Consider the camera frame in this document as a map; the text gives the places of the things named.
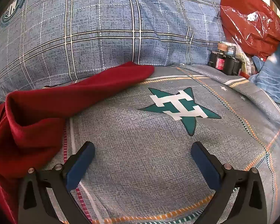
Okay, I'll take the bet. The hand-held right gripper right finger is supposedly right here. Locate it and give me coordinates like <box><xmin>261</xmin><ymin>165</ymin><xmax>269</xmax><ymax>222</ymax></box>
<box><xmin>191</xmin><ymin>141</ymin><xmax>274</xmax><ymax>224</ymax></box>

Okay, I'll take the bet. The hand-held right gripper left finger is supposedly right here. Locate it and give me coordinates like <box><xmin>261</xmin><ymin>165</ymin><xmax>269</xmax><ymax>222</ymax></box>
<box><xmin>18</xmin><ymin>141</ymin><xmax>95</xmax><ymax>224</ymax></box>

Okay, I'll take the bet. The red shirt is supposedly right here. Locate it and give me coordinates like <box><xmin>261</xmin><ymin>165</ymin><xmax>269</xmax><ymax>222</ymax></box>
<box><xmin>0</xmin><ymin>61</ymin><xmax>155</xmax><ymax>224</ymax></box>

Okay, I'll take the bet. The black container with red label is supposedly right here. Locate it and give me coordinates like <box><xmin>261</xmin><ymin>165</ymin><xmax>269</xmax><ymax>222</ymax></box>
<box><xmin>208</xmin><ymin>51</ymin><xmax>242</xmax><ymax>76</ymax></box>

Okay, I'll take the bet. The light blue plastic bag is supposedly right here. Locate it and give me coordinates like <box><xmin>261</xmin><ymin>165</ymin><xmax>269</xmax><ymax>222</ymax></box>
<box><xmin>251</xmin><ymin>44</ymin><xmax>280</xmax><ymax>103</ymax></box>

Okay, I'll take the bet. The small cardboard box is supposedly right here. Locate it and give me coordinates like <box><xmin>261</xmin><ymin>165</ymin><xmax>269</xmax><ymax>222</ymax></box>
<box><xmin>218</xmin><ymin>41</ymin><xmax>237</xmax><ymax>57</ymax></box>

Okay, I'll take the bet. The blue plaid pillow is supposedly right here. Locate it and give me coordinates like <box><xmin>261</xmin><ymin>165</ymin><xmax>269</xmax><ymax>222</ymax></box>
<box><xmin>0</xmin><ymin>0</ymin><xmax>225</xmax><ymax>104</ymax></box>

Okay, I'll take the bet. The red plastic bag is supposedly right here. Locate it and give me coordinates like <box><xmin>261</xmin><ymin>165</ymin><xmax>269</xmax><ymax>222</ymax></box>
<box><xmin>220</xmin><ymin>0</ymin><xmax>280</xmax><ymax>59</ymax></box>

